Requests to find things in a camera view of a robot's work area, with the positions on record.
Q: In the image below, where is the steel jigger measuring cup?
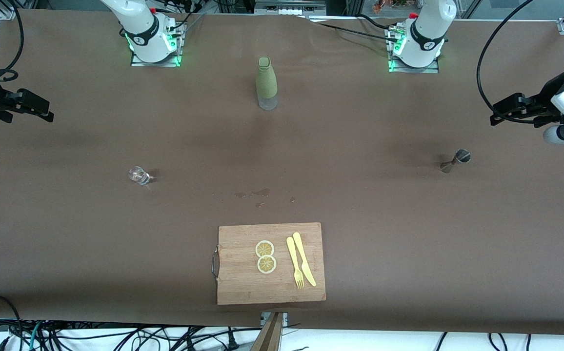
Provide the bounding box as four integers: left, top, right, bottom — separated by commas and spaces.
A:
440, 149, 471, 174

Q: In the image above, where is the clear glass beaker shaker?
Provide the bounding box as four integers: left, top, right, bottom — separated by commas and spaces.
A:
128, 166, 151, 186

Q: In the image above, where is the brown table cover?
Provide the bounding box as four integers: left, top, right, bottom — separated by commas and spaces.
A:
0, 9, 564, 337

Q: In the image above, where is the green sleeved glass bottle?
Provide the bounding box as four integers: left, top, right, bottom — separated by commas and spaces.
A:
256, 57, 279, 111

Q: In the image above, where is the grey power strip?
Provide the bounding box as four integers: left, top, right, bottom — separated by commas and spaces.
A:
255, 0, 326, 15

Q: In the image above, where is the yellow plastic knife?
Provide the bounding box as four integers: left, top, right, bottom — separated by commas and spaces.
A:
292, 232, 317, 287

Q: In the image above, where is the yellow plastic fork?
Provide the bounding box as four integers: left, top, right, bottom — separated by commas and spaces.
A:
286, 236, 305, 289

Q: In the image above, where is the wooden cutting board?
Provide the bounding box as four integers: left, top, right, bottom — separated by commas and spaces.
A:
211, 222, 326, 306

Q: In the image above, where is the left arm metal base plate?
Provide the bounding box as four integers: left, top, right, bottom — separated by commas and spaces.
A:
387, 27, 441, 74

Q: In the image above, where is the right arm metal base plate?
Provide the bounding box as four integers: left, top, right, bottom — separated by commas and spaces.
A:
131, 22, 183, 68

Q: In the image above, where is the black base power cable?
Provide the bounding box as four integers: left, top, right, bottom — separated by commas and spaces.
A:
306, 14, 402, 44

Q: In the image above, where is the wooden post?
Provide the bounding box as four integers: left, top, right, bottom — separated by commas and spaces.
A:
250, 312, 285, 351

